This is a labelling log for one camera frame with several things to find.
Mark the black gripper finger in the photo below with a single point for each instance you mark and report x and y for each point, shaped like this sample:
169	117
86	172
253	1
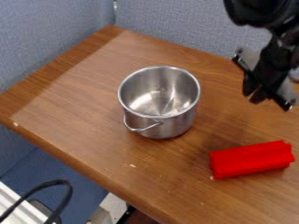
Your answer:
250	85
260	95

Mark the metal pot with handle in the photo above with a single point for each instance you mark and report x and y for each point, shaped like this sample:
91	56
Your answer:
159	97

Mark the red block object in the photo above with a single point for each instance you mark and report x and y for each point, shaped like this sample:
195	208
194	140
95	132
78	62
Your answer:
250	159

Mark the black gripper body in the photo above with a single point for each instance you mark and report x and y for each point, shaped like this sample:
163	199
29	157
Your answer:
272	73

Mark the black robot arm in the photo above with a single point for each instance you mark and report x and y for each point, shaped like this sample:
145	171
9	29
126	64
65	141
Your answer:
278	16

